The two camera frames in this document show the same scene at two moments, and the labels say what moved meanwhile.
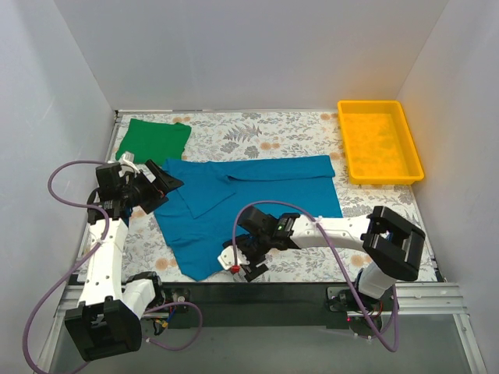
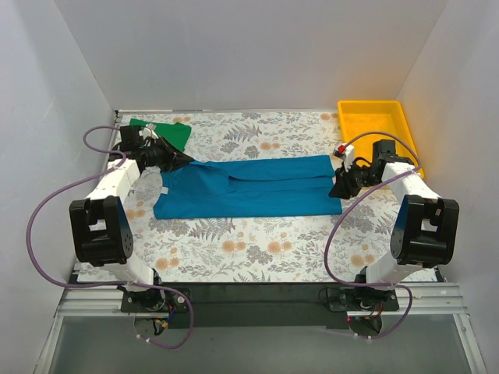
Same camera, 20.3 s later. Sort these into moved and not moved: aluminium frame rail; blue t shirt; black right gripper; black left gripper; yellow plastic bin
Moved: black left gripper; black right gripper; blue t shirt
Not moved: yellow plastic bin; aluminium frame rail
